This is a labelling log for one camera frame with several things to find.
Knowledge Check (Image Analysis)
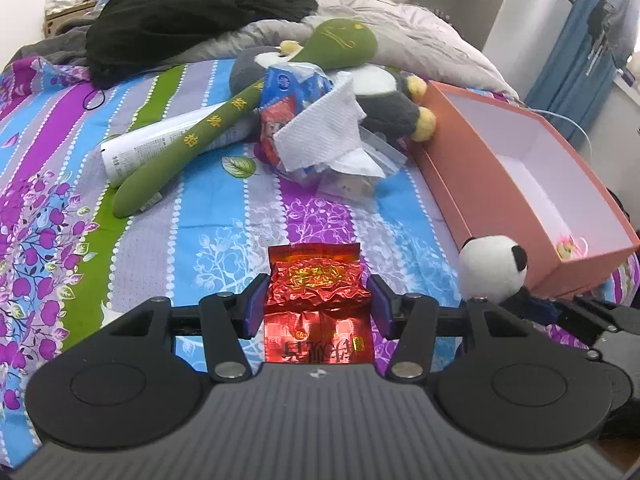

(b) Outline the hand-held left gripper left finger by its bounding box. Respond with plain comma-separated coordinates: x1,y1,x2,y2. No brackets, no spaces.
105,274,271,383

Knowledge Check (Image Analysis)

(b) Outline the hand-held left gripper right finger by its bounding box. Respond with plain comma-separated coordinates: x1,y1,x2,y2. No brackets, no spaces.
369,274,538,381

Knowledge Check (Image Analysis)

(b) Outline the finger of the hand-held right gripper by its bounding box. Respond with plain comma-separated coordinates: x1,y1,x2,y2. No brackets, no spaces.
525,294,640,350

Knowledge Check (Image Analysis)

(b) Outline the red foil tea packet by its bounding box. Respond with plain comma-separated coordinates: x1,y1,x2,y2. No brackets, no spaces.
264,242,376,363

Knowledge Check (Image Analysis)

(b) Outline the panda plush toy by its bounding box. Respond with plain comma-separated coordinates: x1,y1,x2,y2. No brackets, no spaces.
457,236,538,311

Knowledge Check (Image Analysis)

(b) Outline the clear plastic bag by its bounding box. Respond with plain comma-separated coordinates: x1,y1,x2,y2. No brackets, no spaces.
290,127,406,201

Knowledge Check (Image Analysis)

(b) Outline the orange cardboard box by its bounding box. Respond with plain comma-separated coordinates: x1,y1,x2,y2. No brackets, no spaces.
411,80,640,301

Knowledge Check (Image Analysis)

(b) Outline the blue tissue pack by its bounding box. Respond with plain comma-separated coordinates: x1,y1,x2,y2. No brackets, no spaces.
257,62,333,166

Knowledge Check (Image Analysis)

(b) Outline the floral striped bedsheet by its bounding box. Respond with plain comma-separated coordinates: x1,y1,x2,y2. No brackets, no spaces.
0,55,640,466

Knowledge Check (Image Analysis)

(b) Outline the white paper towel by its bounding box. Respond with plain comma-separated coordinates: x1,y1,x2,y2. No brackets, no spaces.
272,71,386,178

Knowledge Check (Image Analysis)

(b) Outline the white tube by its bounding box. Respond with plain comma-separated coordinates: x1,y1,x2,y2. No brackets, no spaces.
100,112,246,188

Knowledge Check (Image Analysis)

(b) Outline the grey penguin plush toy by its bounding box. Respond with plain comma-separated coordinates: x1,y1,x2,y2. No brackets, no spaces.
229,40,437,142

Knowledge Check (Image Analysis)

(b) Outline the blue curtain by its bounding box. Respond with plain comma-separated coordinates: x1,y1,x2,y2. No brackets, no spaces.
525,0,640,126

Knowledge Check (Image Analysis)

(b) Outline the long green plush toy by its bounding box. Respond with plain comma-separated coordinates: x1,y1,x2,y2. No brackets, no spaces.
114,18,378,219

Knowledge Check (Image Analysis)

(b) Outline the grey duvet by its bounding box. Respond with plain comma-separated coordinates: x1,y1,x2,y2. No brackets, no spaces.
185,0,521,103

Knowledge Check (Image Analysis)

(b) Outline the dark hanging garment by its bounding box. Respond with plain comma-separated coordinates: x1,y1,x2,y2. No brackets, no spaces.
585,0,633,76

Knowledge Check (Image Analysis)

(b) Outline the black jacket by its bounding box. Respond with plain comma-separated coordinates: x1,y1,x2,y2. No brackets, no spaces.
85,0,319,90

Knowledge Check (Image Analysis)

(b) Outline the grey cloth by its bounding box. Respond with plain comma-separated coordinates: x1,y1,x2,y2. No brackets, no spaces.
10,25,93,68

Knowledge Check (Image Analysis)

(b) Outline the brown cardboard box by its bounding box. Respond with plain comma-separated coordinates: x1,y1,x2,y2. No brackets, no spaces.
44,0,108,41

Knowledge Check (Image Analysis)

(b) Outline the white cable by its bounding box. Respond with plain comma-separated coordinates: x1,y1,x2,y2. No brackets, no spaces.
520,102,593,153

